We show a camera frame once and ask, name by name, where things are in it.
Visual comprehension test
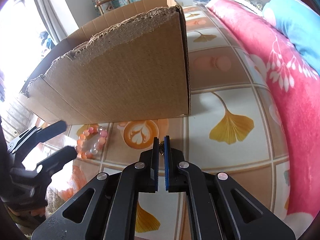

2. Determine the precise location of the gold earring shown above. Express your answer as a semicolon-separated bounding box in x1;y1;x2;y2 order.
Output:
159;140;165;155

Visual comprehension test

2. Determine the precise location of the ginkgo pattern bed sheet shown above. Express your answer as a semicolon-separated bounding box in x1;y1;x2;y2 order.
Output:
44;3;291;240

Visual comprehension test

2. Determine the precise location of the brown cardboard box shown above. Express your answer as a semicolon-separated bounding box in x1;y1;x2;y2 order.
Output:
18;0;190;125

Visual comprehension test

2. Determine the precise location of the grey curtain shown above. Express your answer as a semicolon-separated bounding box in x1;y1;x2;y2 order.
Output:
34;0;78;43

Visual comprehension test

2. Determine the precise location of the pink floral blanket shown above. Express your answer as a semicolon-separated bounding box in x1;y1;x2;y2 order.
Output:
207;0;319;239

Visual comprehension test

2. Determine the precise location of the light blue pillow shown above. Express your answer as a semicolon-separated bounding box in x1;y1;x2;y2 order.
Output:
263;0;319;73

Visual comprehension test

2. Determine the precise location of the pink orange bead bracelet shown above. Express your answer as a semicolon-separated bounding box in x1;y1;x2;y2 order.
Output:
75;124;109;160

